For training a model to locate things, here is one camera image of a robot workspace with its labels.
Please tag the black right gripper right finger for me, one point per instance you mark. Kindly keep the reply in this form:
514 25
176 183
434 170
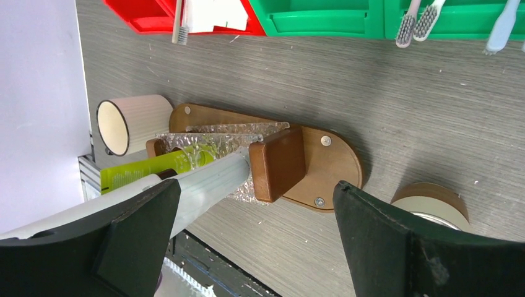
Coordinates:
391 252

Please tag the clear acrylic wooden rack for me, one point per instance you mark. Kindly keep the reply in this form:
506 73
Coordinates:
275 151

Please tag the shiny metal cup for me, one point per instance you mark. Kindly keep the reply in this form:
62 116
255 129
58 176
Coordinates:
435 203

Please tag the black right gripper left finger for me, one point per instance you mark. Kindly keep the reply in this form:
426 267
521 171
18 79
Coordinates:
118 251

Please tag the lime green toothpaste tube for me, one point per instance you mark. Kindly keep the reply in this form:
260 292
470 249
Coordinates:
179 161

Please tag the green plastic bin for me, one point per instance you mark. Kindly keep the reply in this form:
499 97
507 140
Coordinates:
459 19
332 18

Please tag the grey toothpaste tube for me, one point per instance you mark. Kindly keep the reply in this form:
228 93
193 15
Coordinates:
201 189

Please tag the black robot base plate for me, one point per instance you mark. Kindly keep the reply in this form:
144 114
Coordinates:
210 268

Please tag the toothbrush in red bin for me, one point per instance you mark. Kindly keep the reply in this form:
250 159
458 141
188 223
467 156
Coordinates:
180 32

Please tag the red plastic bin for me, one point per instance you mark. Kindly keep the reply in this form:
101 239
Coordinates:
145 16
253 25

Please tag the white enamel mug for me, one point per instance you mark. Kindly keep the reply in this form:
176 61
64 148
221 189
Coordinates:
125 124

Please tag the brown oval wooden tray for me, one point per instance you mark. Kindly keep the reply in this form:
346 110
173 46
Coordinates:
328 157

